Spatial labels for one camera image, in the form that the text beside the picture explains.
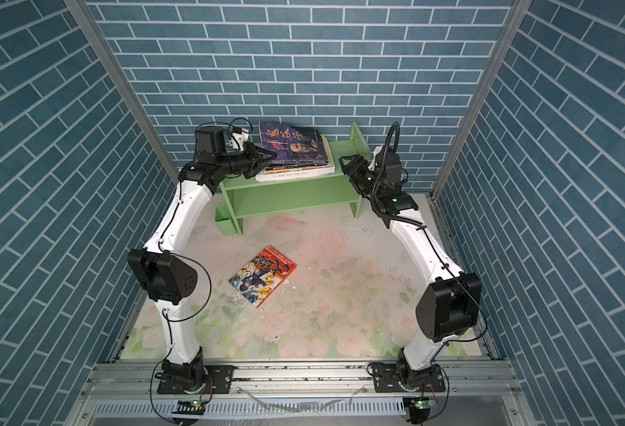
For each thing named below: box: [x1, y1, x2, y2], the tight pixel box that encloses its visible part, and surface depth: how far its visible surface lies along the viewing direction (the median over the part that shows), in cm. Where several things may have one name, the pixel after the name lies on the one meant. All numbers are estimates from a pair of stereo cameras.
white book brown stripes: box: [254, 162, 336, 182], surface depth 88 cm
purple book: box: [259, 120, 330, 166], surface depth 85 cm
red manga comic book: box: [228, 244, 298, 309], surface depth 95 cm
